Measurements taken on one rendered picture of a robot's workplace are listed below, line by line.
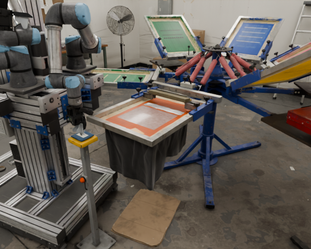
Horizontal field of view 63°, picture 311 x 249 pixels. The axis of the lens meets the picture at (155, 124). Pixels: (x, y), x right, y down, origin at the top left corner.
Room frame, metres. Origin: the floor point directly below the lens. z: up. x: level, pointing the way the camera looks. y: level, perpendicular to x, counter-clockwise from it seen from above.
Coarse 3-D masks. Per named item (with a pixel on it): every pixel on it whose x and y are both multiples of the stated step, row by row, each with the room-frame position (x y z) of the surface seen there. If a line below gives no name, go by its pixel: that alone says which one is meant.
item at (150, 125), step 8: (176, 104) 1.96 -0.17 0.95; (160, 112) 1.79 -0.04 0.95; (168, 112) 1.79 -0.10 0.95; (144, 120) 1.64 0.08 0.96; (152, 120) 1.64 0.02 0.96; (160, 120) 1.64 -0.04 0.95; (168, 120) 1.65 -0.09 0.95; (176, 120) 1.65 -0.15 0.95; (128, 128) 1.51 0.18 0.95; (144, 128) 1.51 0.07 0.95; (152, 128) 1.51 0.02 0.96; (160, 128) 1.51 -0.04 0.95
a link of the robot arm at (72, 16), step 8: (64, 8) 1.54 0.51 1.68; (72, 8) 1.54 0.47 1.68; (80, 8) 1.55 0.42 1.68; (88, 8) 1.63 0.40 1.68; (64, 16) 1.53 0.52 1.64; (72, 16) 1.54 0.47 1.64; (80, 16) 1.54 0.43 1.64; (88, 16) 1.61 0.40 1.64; (64, 24) 1.58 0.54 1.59; (72, 24) 1.58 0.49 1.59; (80, 24) 1.58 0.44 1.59; (88, 24) 1.70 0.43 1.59; (80, 32) 1.69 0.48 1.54; (88, 32) 1.72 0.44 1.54; (88, 40) 1.78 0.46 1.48; (96, 40) 1.88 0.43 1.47; (88, 48) 1.86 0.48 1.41; (96, 48) 1.89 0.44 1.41
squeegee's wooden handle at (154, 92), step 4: (152, 92) 1.98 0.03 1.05; (156, 92) 1.96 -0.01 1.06; (160, 92) 1.95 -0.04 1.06; (164, 92) 1.96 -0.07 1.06; (164, 96) 1.91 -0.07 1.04; (168, 96) 1.89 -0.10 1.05; (172, 96) 1.87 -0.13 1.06; (176, 96) 1.86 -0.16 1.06; (180, 96) 1.87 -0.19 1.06; (176, 100) 1.84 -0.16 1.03; (180, 100) 1.82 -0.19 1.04; (184, 100) 1.80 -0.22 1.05; (188, 100) 1.83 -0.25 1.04
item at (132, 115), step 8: (160, 104) 1.96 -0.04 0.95; (168, 104) 1.96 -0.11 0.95; (128, 112) 1.78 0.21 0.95; (136, 112) 1.78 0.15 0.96; (144, 112) 1.79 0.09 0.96; (152, 112) 1.79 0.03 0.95; (112, 120) 1.64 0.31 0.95; (120, 120) 1.64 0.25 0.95; (128, 120) 1.64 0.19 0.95; (136, 120) 1.64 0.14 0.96
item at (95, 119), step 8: (120, 104) 1.86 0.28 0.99; (128, 104) 1.92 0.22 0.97; (200, 104) 1.92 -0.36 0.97; (96, 112) 1.69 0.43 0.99; (104, 112) 1.71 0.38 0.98; (112, 112) 1.77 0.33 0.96; (88, 120) 1.61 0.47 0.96; (96, 120) 1.56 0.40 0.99; (104, 120) 1.56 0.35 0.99; (184, 120) 1.57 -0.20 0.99; (192, 120) 1.66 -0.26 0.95; (112, 128) 1.47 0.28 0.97; (120, 128) 1.44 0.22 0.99; (168, 128) 1.44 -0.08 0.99; (176, 128) 1.49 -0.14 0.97; (128, 136) 1.38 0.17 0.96; (136, 136) 1.34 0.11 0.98; (144, 136) 1.33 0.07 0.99; (152, 136) 1.34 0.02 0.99; (160, 136) 1.34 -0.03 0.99; (152, 144) 1.28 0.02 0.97
